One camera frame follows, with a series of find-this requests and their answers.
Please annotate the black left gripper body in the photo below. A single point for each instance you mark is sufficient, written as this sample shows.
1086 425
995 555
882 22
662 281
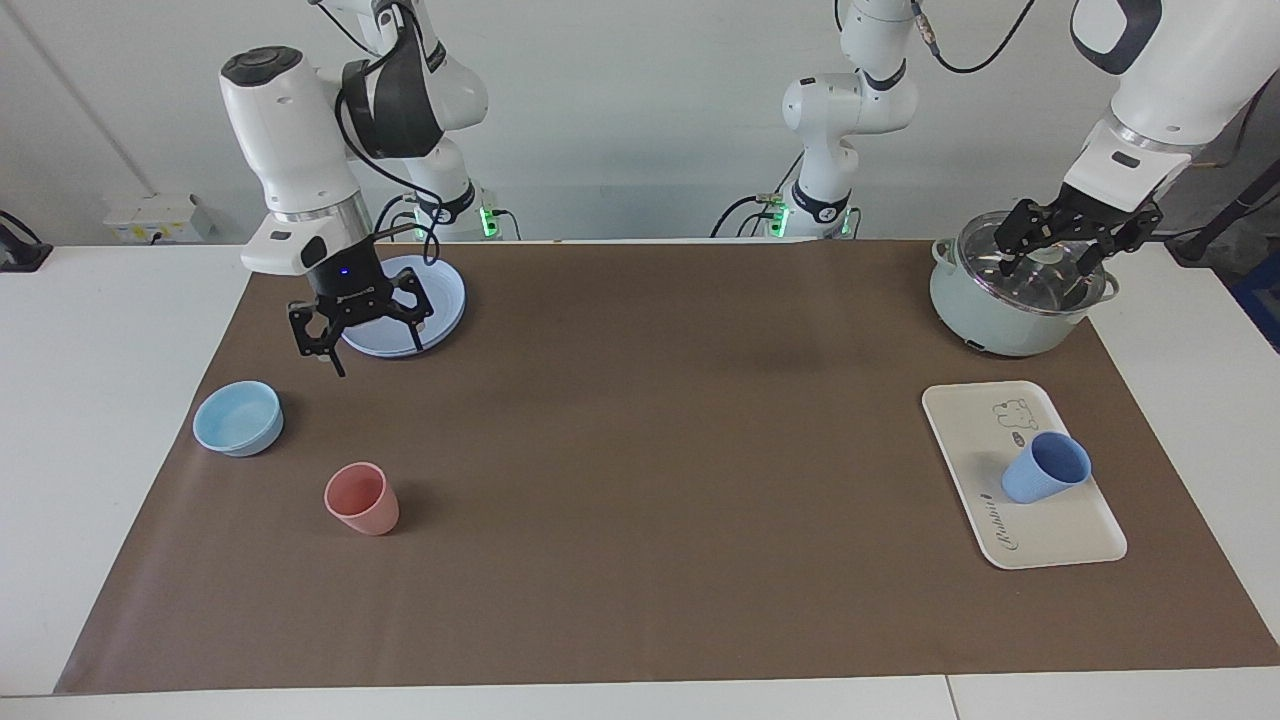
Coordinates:
1090 215

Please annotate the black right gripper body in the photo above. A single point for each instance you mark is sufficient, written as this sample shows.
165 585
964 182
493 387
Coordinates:
345 275

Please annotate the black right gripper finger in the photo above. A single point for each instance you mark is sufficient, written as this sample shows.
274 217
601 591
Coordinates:
315 325
415 300

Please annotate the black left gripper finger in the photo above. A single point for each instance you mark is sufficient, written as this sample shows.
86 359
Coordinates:
1022 225
1135 232

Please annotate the pink plastic cup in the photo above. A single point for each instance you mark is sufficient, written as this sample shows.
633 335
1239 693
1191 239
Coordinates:
362 505

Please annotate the blue plastic cup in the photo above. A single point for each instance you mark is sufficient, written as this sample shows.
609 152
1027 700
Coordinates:
1040 480

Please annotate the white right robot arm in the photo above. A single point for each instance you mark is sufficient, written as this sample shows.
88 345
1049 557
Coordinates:
290 130

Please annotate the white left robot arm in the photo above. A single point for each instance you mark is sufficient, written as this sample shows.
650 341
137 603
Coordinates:
1180 80

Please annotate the cream rabbit print tray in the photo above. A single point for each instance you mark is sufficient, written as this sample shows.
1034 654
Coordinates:
1050 530

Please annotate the lavender blue plate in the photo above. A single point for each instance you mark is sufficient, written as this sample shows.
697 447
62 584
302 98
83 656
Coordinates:
447 300

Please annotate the glass pot lid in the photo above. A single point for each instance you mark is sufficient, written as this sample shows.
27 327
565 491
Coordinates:
1040 290

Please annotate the black stand pole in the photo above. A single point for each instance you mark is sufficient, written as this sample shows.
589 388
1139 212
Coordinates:
1225 215

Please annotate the mint green electric pot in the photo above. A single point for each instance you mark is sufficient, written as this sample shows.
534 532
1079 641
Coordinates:
990 325

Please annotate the light blue bowl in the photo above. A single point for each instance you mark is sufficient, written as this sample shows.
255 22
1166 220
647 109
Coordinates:
238 420

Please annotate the black clamp device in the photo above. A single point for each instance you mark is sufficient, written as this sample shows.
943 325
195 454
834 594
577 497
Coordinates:
20 250

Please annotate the brown table mat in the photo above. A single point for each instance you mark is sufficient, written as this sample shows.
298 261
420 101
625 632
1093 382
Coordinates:
650 500

